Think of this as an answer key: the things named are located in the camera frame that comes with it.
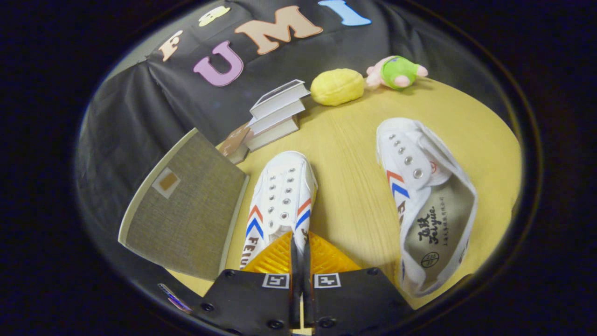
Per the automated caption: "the black backdrop cloth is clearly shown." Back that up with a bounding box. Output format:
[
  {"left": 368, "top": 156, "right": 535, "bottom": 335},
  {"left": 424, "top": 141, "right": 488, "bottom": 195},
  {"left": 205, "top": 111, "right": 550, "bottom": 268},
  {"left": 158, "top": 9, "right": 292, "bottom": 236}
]
[{"left": 77, "top": 0, "right": 472, "bottom": 299}]

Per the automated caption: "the white book with dark cover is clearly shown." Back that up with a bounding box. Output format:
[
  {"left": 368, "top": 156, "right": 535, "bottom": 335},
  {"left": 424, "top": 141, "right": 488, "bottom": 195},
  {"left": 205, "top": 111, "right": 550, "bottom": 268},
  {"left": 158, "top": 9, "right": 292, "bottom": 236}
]
[{"left": 250, "top": 79, "right": 311, "bottom": 120}]

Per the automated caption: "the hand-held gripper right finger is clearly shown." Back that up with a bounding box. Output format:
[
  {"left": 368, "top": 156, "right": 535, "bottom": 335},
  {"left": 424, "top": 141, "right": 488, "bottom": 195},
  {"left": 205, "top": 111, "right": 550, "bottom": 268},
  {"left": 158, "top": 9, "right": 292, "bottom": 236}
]
[{"left": 302, "top": 232, "right": 413, "bottom": 334}]

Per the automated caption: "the small brown book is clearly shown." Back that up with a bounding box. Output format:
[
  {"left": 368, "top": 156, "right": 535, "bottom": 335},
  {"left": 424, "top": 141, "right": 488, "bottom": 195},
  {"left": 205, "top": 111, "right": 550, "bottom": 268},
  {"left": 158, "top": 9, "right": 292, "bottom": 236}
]
[{"left": 218, "top": 122, "right": 255, "bottom": 164}]

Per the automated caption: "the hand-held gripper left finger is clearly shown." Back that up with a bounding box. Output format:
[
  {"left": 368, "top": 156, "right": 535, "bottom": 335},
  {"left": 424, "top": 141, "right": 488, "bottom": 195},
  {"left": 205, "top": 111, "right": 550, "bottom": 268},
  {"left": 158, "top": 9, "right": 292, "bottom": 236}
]
[{"left": 196, "top": 232, "right": 302, "bottom": 334}]

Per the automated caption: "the white canvas shoe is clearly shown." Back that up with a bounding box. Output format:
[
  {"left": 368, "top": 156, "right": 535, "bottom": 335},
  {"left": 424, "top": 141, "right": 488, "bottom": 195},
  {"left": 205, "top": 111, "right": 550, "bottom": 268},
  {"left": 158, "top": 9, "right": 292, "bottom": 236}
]
[
  {"left": 239, "top": 150, "right": 319, "bottom": 271},
  {"left": 375, "top": 118, "right": 479, "bottom": 298}
]

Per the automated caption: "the yellow plush ball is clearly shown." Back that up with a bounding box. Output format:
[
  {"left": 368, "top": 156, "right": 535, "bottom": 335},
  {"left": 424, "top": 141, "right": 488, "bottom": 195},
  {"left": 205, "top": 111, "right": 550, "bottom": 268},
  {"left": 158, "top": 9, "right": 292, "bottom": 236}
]
[{"left": 310, "top": 69, "right": 365, "bottom": 106}]

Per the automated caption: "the green and pink plush toy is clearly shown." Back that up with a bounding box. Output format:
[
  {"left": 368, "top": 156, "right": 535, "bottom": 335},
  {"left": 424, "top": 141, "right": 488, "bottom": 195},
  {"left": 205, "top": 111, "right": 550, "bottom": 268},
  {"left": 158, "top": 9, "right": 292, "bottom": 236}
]
[{"left": 365, "top": 55, "right": 429, "bottom": 90}]

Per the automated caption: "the grey fabric storage box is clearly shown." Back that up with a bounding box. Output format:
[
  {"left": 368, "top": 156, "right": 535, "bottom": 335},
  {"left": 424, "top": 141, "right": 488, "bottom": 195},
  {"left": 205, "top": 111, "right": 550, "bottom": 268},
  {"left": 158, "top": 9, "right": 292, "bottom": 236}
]
[{"left": 118, "top": 128, "right": 250, "bottom": 281}]

